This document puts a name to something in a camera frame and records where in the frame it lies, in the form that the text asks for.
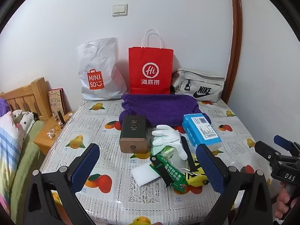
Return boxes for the white sponge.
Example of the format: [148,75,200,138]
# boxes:
[131,162,162,188]

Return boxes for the white glove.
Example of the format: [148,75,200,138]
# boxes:
[151,125,188,161]

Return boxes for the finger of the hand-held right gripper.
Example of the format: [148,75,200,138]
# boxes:
[254,141,282,167]
[274,135,300,156]

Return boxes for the clear plastic bag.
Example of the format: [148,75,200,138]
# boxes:
[169,145,197,172]

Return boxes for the small green tissue packet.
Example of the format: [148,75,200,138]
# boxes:
[152,144,175,158]

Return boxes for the green blanket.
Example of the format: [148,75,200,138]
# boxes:
[10,119,47,216]

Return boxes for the white wall switch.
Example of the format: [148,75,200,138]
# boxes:
[112,3,128,17]

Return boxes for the striped pillow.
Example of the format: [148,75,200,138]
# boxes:
[0,111,24,169]

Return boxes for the person's right hand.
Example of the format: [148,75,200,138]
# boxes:
[274,188,300,220]

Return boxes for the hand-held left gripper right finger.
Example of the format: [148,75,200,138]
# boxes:
[196,143,273,225]

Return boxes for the purple towel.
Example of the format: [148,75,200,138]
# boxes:
[121,94,211,128]

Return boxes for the fruit print tablecloth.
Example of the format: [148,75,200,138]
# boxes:
[39,98,273,225]

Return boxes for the wooden bed headboard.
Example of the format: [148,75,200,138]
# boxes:
[0,77,53,121]

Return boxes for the grey waist bag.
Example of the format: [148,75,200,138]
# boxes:
[171,68,225,103]

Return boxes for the white spotted plush toy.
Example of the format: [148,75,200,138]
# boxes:
[12,109,38,132]

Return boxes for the black strip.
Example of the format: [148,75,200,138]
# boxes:
[180,136,198,173]

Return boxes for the dark green box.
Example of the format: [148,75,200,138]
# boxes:
[119,115,149,153]

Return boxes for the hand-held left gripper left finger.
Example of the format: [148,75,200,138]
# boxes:
[23,143,100,225]

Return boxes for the wooden bedside table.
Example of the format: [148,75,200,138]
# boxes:
[33,111,77,155]

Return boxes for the patterned brown box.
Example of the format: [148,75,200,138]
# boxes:
[48,88,66,115]

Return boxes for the green toothpaste box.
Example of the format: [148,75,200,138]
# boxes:
[150,153,189,189]

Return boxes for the yellow and black sock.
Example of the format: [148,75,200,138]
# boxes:
[185,153,209,188]

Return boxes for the blue tissue pack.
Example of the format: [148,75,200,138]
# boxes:
[182,113,223,151]

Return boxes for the red paper bag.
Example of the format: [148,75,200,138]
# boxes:
[128,29,174,95]

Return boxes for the purple plush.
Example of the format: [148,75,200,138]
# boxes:
[0,98,12,116]

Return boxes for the white plastic shopping bag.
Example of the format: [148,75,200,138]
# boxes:
[77,37,128,101]

